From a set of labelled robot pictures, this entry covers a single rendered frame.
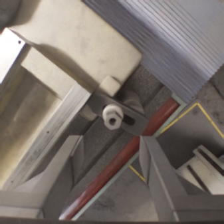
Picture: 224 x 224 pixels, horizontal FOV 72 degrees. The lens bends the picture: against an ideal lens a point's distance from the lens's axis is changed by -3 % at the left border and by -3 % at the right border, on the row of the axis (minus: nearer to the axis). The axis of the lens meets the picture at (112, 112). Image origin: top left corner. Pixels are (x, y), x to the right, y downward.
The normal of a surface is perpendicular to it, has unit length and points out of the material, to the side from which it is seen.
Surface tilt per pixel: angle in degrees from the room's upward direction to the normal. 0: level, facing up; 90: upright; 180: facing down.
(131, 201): 0
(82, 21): 0
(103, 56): 0
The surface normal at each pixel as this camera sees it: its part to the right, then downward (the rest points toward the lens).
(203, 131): -0.02, 0.25
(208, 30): -0.56, 0.78
